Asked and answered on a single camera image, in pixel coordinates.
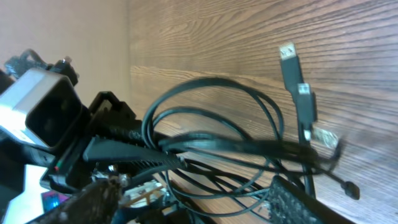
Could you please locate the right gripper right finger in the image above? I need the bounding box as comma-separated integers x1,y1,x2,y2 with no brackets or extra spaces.
267,176,353,224

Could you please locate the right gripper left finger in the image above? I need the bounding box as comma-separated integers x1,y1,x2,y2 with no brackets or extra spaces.
30,179,121,224

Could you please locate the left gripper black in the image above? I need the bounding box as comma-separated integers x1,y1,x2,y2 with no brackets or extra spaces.
40,91,187,193

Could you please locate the thick black USB cable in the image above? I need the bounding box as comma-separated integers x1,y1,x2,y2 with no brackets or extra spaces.
141,42,346,200

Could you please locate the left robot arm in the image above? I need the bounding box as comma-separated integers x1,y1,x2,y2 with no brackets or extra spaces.
1,92,186,223

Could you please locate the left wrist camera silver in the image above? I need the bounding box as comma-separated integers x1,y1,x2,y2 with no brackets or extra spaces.
1,68,83,149

